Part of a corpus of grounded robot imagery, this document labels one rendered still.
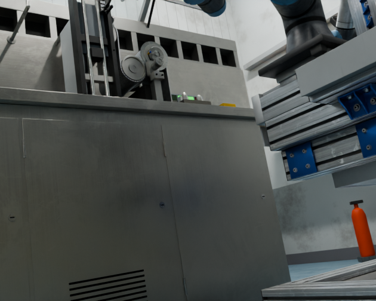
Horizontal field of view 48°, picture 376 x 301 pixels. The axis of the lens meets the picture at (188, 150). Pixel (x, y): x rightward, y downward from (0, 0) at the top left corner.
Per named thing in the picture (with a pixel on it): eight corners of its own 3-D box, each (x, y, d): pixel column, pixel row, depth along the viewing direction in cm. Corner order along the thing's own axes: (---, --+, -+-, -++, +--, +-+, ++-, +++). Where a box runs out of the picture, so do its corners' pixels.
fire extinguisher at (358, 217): (388, 258, 384) (373, 197, 397) (374, 261, 370) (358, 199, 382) (364, 260, 403) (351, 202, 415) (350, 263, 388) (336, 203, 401)
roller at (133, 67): (123, 78, 185) (120, 53, 187) (99, 100, 205) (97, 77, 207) (147, 81, 192) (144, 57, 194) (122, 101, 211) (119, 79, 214)
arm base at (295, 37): (351, 50, 118) (343, 18, 120) (318, 41, 109) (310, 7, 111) (308, 73, 130) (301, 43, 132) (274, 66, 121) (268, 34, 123)
